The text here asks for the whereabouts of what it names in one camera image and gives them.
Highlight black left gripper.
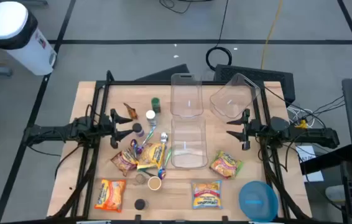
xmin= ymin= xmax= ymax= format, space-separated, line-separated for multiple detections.
xmin=98 ymin=108 xmax=135 ymax=149

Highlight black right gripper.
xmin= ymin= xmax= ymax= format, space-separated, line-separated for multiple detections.
xmin=226 ymin=108 xmax=259 ymax=151

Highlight purple jar black lid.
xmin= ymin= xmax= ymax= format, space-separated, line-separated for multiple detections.
xmin=132 ymin=123 xmax=146 ymax=138

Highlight white lid seasoning jar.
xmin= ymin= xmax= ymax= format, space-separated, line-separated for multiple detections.
xmin=146 ymin=110 xmax=157 ymax=127

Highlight brown ramen noodle packet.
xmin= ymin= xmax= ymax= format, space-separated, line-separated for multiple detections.
xmin=110 ymin=148 xmax=139 ymax=177

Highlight green lid spice jar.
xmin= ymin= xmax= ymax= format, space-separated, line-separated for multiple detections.
xmin=151 ymin=97 xmax=162 ymax=114

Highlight yellow ramen noodle packet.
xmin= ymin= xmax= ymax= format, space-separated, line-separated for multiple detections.
xmin=136 ymin=142 xmax=167 ymax=171

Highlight silver spoon blue handle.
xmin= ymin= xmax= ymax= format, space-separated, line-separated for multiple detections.
xmin=160 ymin=131 xmax=170 ymax=147

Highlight orange ramen noodle packet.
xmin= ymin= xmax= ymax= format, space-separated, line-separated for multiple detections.
xmin=94 ymin=179 xmax=127 ymax=213

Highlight blue-edged ramen noodle packet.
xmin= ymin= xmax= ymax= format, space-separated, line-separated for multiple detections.
xmin=191 ymin=180 xmax=223 ymax=210

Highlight clear plastic storage bin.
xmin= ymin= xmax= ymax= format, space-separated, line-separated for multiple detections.
xmin=170 ymin=73 xmax=203 ymax=119
xmin=170 ymin=116 xmax=209 ymax=169
xmin=209 ymin=73 xmax=261 ymax=119

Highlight white paper sheet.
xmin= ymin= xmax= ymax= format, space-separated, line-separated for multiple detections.
xmin=295 ymin=145 xmax=325 ymax=183

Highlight blue plastic bowl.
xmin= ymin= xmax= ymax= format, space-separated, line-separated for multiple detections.
xmin=238 ymin=180 xmax=279 ymax=223

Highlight white trash bin black rim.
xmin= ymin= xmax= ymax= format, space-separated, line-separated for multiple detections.
xmin=0 ymin=1 xmax=58 ymax=76

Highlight white cables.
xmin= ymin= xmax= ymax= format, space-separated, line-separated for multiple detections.
xmin=286 ymin=104 xmax=317 ymax=129

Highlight coiled black floor cable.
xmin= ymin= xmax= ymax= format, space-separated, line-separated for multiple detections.
xmin=205 ymin=0 xmax=233 ymax=72

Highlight yellow cable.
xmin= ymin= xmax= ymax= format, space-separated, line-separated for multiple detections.
xmin=259 ymin=0 xmax=284 ymax=70

